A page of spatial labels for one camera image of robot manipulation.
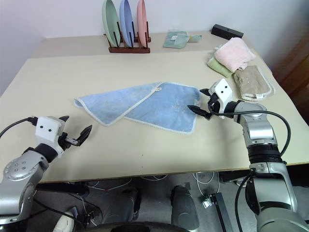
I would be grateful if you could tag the black rectangular box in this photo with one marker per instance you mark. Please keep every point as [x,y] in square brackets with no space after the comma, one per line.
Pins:
[227,31]

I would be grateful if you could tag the dark grey rounded leg shape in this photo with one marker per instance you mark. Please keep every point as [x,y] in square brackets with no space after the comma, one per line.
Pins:
[125,205]
[184,207]

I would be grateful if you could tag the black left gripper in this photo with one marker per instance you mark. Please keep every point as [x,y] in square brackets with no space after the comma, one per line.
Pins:
[70,142]

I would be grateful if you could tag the folded green towel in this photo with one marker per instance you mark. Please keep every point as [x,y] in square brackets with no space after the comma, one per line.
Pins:
[218,66]

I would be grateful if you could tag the black metal bar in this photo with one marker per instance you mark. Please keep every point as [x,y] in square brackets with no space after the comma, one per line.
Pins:
[223,212]

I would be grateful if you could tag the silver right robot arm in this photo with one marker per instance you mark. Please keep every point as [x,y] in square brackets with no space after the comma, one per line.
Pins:
[259,130]

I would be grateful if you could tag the folded teal cloth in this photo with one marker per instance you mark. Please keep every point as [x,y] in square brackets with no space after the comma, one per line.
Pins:
[175,39]

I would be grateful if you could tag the light blue towel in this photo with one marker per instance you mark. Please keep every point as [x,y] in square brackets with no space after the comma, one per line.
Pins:
[144,106]

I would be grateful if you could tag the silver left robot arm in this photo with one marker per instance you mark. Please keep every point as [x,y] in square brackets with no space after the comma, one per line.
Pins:
[21,166]

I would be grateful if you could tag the pink plate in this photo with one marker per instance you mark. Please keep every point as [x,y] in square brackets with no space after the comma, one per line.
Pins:
[141,21]

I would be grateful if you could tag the black table frame bar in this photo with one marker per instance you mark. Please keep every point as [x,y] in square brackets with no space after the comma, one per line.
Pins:
[62,188]

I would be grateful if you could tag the folded pink towel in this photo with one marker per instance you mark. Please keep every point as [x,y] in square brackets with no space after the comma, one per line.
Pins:
[235,53]

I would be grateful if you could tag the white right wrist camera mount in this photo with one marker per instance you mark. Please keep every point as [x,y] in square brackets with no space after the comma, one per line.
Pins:
[223,93]

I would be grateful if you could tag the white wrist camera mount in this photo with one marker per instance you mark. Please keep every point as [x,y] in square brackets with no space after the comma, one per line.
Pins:
[223,93]
[47,135]

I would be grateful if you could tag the green plate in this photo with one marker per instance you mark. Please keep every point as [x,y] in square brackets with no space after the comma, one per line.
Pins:
[108,21]

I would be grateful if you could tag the folded beige towel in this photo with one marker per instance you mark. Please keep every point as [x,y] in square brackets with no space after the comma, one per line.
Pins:
[251,81]

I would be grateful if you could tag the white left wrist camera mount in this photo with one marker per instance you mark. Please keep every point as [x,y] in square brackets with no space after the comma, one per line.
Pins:
[47,135]

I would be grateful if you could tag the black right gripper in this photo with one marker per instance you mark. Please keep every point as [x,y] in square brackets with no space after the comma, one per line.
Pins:
[216,106]

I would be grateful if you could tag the blue plate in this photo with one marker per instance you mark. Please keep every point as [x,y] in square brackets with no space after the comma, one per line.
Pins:
[126,21]

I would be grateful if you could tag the dark wooden plate rack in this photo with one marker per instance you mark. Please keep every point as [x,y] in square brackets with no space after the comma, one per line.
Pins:
[129,50]

